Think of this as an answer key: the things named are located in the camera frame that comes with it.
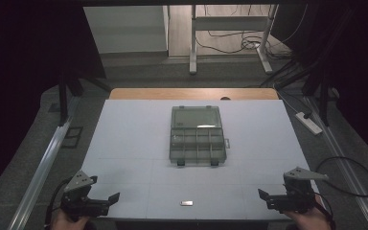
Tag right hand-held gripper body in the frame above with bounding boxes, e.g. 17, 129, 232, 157
266, 166, 330, 215

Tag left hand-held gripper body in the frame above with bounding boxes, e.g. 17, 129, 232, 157
60, 170, 111, 222

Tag clear plastic compartment box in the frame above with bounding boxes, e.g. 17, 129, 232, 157
169, 104, 231, 168

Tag person's left hand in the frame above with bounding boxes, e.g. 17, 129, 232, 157
51, 210, 90, 230

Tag person's right hand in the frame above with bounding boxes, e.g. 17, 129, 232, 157
284, 195, 334, 230

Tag white board table cover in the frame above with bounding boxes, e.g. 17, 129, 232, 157
80, 99, 319, 222

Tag dark floor grate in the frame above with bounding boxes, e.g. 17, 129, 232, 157
59, 126, 84, 150

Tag white power strip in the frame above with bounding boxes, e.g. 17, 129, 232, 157
294, 111, 323, 136

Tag black metal stand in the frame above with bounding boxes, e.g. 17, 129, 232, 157
259, 56, 339, 127
57, 66, 111, 127

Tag wooden table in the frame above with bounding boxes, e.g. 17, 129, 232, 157
108, 87, 280, 101

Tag black curtain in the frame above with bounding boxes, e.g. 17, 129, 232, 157
269, 0, 368, 161
0, 0, 107, 202

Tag white cabinet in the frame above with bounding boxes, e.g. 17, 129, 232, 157
82, 5, 170, 55

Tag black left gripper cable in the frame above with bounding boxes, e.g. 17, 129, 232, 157
43, 177, 75, 229

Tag aluminium rail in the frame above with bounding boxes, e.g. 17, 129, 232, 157
7, 116, 74, 230
303, 95, 368, 230

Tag black plug with cable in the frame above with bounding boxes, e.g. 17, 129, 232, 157
277, 90, 314, 121

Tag black floor cables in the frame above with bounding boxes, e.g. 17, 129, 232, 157
194, 4, 310, 61

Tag white metal desk frame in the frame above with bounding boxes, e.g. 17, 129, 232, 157
189, 4, 280, 77

